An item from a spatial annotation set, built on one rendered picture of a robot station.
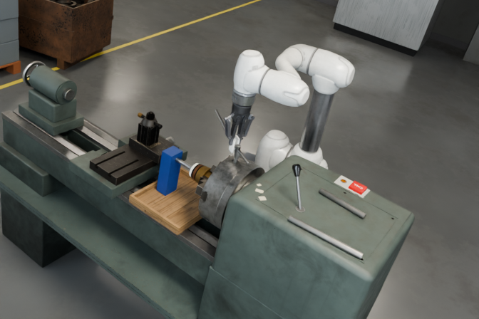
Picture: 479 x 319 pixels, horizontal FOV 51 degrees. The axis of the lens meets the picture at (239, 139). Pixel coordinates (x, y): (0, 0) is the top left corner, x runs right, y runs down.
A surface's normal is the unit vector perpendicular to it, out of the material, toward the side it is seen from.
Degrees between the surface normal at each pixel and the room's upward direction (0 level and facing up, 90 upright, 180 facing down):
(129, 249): 0
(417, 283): 0
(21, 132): 90
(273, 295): 90
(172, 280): 0
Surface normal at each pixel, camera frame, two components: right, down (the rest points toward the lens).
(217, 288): -0.57, 0.32
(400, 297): 0.20, -0.84
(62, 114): 0.80, 0.44
